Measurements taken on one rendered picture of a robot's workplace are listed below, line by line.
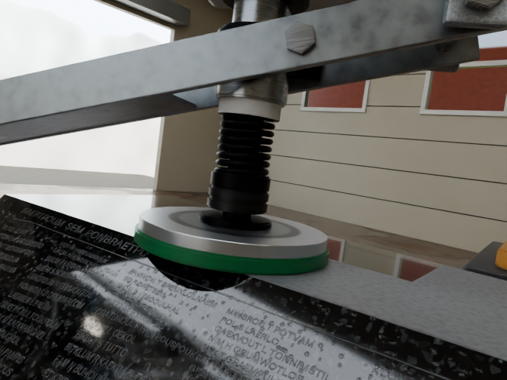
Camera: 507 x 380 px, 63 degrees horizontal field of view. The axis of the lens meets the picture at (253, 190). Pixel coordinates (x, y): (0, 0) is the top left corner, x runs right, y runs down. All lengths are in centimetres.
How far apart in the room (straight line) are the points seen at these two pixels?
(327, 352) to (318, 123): 746
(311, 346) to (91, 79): 34
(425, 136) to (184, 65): 646
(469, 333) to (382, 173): 669
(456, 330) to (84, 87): 41
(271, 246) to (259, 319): 7
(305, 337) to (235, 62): 26
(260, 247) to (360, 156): 686
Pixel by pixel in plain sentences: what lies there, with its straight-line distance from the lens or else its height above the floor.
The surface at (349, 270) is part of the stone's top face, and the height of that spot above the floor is 80.
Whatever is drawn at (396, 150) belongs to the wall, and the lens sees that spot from 696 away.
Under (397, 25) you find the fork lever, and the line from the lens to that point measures 42.
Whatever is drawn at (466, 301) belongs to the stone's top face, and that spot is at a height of 80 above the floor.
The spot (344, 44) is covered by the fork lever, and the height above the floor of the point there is 102.
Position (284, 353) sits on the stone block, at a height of 77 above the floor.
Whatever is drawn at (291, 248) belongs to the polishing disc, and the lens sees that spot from 39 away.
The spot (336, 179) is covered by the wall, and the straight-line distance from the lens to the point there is 741.
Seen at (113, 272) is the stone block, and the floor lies 77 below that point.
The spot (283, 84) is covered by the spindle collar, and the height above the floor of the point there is 99.
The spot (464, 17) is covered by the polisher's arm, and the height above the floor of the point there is 104.
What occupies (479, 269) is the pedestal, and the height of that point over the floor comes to 74.
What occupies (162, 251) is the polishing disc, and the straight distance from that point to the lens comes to 40.
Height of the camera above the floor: 91
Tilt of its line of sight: 5 degrees down
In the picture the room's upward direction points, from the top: 8 degrees clockwise
